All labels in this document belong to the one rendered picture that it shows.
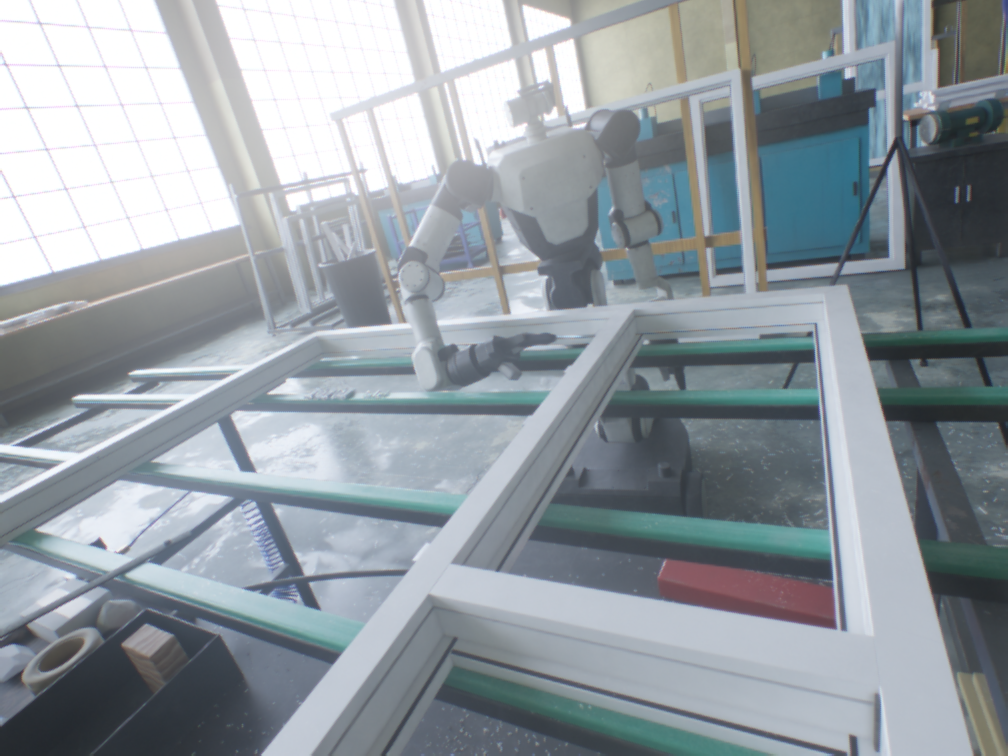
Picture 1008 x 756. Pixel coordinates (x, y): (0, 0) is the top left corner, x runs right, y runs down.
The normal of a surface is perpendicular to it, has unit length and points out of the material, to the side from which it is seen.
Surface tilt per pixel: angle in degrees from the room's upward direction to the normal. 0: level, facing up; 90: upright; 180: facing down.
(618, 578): 0
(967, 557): 0
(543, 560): 0
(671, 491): 45
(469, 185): 81
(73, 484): 90
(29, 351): 90
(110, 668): 90
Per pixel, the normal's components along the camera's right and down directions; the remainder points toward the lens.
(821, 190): -0.43, 0.40
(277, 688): -0.23, -0.91
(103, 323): 0.87, -0.04
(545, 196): 0.25, 0.41
